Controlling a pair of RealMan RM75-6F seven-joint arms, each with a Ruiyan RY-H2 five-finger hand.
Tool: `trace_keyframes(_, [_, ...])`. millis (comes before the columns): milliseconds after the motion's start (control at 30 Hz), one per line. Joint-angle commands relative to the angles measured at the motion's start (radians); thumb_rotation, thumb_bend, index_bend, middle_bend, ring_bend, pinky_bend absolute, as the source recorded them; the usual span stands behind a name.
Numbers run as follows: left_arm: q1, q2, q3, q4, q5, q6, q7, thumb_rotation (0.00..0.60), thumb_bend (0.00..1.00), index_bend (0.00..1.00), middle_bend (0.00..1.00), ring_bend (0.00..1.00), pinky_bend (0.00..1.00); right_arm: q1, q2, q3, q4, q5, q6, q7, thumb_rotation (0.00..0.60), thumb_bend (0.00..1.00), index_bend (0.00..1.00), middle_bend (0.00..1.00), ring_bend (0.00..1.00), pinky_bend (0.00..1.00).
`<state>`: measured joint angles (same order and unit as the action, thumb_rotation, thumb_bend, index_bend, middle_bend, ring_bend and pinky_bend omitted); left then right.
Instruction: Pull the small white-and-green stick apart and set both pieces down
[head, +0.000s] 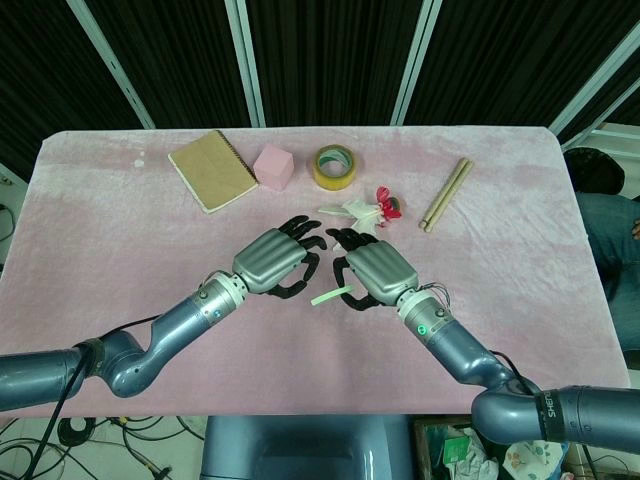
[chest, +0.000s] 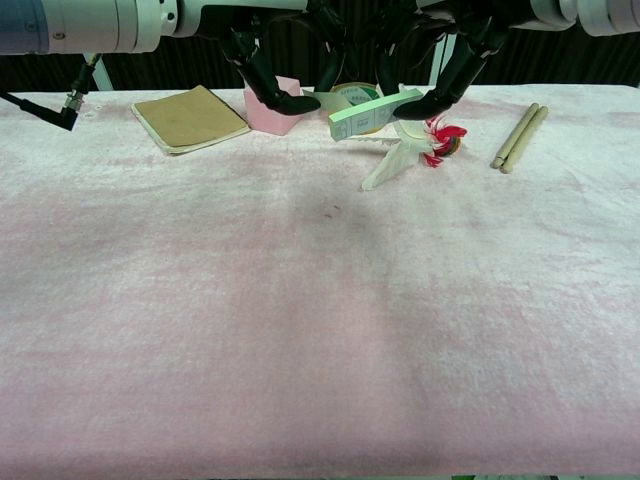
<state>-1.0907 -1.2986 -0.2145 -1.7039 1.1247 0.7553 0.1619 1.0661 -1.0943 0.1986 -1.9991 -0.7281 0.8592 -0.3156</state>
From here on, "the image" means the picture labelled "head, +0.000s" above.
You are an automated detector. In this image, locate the black curtain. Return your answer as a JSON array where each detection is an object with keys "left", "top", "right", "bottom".
[{"left": 0, "top": 0, "right": 640, "bottom": 174}]

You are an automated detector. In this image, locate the yellow packing tape roll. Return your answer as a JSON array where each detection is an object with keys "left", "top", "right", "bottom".
[{"left": 312, "top": 143, "right": 362, "bottom": 192}]

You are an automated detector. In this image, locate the floral patterned cloth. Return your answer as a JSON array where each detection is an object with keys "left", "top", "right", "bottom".
[{"left": 501, "top": 438, "right": 569, "bottom": 480}]

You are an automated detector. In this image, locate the white and red feather shuttlecock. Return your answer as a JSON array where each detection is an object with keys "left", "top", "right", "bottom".
[{"left": 318, "top": 185, "right": 407, "bottom": 234}]

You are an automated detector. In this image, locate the pink fuzzy tablecloth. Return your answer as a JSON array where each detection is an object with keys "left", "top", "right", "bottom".
[{"left": 0, "top": 127, "right": 632, "bottom": 417}]

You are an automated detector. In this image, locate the black cable coil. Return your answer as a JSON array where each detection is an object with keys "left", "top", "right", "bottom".
[{"left": 56, "top": 416, "right": 100, "bottom": 447}]

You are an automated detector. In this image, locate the left black-silver robot hand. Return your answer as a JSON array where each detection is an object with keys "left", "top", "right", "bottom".
[{"left": 230, "top": 213, "right": 329, "bottom": 302}]

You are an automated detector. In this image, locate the blue robot torso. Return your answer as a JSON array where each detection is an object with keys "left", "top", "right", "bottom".
[{"left": 202, "top": 414, "right": 416, "bottom": 480}]

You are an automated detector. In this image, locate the right black-silver robot hand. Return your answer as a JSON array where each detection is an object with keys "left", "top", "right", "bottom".
[{"left": 324, "top": 227, "right": 420, "bottom": 312}]

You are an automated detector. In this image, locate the person in blue jeans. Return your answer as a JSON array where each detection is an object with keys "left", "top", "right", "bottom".
[{"left": 577, "top": 192, "right": 640, "bottom": 354}]

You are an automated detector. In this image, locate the green packet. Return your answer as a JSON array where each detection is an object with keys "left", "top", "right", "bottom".
[{"left": 441, "top": 434, "right": 475, "bottom": 465}]

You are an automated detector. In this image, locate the brown spiral notebook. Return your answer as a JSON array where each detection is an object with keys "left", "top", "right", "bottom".
[{"left": 167, "top": 129, "right": 260, "bottom": 215}]

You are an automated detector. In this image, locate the white aluminium frame post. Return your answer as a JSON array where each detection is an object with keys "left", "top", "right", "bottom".
[
  {"left": 546, "top": 27, "right": 640, "bottom": 139},
  {"left": 388, "top": 0, "right": 444, "bottom": 127},
  {"left": 67, "top": 0, "right": 157, "bottom": 130},
  {"left": 223, "top": 0, "right": 267, "bottom": 127}
]

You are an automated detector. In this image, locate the pink foam cube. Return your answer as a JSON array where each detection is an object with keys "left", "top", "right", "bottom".
[{"left": 253, "top": 143, "right": 295, "bottom": 192}]

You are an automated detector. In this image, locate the green rectangular block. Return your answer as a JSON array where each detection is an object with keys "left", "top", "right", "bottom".
[{"left": 310, "top": 285, "right": 354, "bottom": 307}]

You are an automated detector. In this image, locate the wooden stick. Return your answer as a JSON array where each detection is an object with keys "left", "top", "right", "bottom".
[
  {"left": 418, "top": 157, "right": 469, "bottom": 229},
  {"left": 424, "top": 158, "right": 475, "bottom": 231}
]

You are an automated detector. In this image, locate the open cardboard box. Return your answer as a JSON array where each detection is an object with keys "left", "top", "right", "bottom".
[{"left": 411, "top": 417, "right": 574, "bottom": 480}]

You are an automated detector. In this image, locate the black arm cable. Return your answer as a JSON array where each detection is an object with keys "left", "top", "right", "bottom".
[
  {"left": 488, "top": 348, "right": 544, "bottom": 399},
  {"left": 30, "top": 313, "right": 166, "bottom": 480}
]

